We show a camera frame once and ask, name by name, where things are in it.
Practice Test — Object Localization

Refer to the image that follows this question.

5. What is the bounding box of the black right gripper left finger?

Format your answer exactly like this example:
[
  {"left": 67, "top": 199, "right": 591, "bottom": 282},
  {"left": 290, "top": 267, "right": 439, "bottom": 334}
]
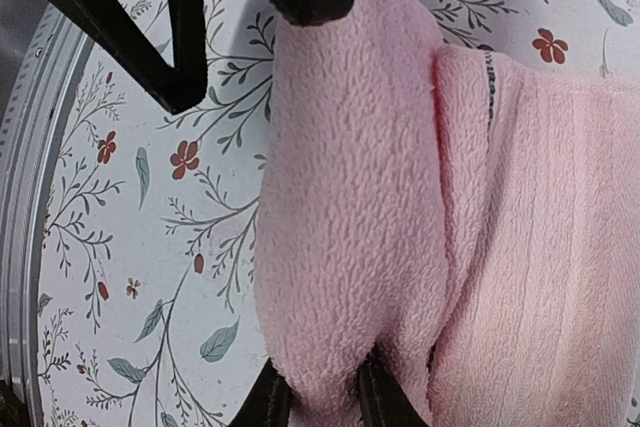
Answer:
[{"left": 229, "top": 359, "right": 292, "bottom": 427}]

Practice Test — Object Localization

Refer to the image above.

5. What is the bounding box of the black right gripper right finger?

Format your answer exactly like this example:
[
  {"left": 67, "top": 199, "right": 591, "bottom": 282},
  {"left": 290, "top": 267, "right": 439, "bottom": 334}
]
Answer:
[{"left": 357, "top": 346, "right": 428, "bottom": 427}]

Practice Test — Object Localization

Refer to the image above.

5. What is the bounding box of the pink towel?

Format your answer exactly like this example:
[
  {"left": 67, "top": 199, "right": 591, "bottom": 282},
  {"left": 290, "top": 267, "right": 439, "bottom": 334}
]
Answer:
[{"left": 254, "top": 0, "right": 639, "bottom": 426}]

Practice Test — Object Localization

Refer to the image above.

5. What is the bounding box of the floral tablecloth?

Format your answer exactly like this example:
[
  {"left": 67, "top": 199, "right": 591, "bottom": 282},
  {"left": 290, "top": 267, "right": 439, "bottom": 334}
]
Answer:
[{"left": 34, "top": 0, "right": 639, "bottom": 426}]

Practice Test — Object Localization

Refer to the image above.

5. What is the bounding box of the front aluminium rail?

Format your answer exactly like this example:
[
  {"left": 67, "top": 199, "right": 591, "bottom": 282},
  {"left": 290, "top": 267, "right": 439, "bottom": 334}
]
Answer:
[{"left": 1, "top": 6, "right": 88, "bottom": 401}]

